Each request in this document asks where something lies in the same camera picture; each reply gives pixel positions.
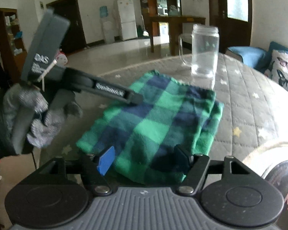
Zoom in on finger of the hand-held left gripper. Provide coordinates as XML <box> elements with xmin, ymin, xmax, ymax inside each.
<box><xmin>90</xmin><ymin>75</ymin><xmax>144</xmax><ymax>105</ymax></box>

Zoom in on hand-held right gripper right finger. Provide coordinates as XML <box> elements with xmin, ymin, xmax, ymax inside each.
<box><xmin>173</xmin><ymin>144</ymin><xmax>252</xmax><ymax>196</ymax></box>

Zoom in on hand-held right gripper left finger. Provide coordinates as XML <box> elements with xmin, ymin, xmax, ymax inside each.
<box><xmin>34</xmin><ymin>146</ymin><xmax>116</xmax><ymax>195</ymax></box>

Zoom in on green plaid shirt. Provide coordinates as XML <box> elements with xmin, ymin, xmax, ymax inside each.
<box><xmin>76</xmin><ymin>70</ymin><xmax>225</xmax><ymax>185</ymax></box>

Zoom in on person's left hand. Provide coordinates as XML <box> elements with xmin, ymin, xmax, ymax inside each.
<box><xmin>3</xmin><ymin>84</ymin><xmax>83</xmax><ymax>149</ymax></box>

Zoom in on pink and white toy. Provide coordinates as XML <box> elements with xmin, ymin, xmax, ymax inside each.
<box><xmin>55</xmin><ymin>50</ymin><xmax>69</xmax><ymax>67</ymax></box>

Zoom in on dark wooden door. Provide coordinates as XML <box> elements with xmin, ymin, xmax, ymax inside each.
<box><xmin>46</xmin><ymin>0</ymin><xmax>87</xmax><ymax>54</ymax></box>

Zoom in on wooden bookshelf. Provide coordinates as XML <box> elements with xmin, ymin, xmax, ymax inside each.
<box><xmin>0</xmin><ymin>3</ymin><xmax>28</xmax><ymax>94</ymax></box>

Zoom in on water dispenser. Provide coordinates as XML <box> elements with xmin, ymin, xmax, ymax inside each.
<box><xmin>99</xmin><ymin>6</ymin><xmax>116</xmax><ymax>44</ymax></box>

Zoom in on broom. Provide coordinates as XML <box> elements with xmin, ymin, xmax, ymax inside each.
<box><xmin>140</xmin><ymin>14</ymin><xmax>150</xmax><ymax>38</ymax></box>

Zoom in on white refrigerator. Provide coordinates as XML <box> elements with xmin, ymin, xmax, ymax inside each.
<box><xmin>117</xmin><ymin>0</ymin><xmax>138</xmax><ymax>41</ymax></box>

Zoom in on wooden counter table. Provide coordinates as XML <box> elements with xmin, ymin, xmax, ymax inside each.
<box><xmin>144</xmin><ymin>15</ymin><xmax>206</xmax><ymax>56</ymax></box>

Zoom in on clear glass jar mug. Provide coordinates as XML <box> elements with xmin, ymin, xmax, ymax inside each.
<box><xmin>178</xmin><ymin>24</ymin><xmax>220</xmax><ymax>78</ymax></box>

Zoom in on pale kettle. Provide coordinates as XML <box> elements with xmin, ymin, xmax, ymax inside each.
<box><xmin>168</xmin><ymin>5</ymin><xmax>181</xmax><ymax>16</ymax></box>

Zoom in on dark round printed object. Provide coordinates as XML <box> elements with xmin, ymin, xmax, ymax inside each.
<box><xmin>242</xmin><ymin>140</ymin><xmax>288</xmax><ymax>230</ymax></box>

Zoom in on blue cushion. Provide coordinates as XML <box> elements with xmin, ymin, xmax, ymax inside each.
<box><xmin>226</xmin><ymin>41</ymin><xmax>288</xmax><ymax>77</ymax></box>

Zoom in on butterfly print pillow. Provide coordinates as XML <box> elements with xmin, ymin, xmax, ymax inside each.
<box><xmin>264</xmin><ymin>50</ymin><xmax>288</xmax><ymax>100</ymax></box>

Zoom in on wooden door with glass pane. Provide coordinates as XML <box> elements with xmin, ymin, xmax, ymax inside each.
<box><xmin>208</xmin><ymin>0</ymin><xmax>253</xmax><ymax>53</ymax></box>

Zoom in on black cable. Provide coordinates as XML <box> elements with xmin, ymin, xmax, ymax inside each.
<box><xmin>31</xmin><ymin>151</ymin><xmax>38</xmax><ymax>171</ymax></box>

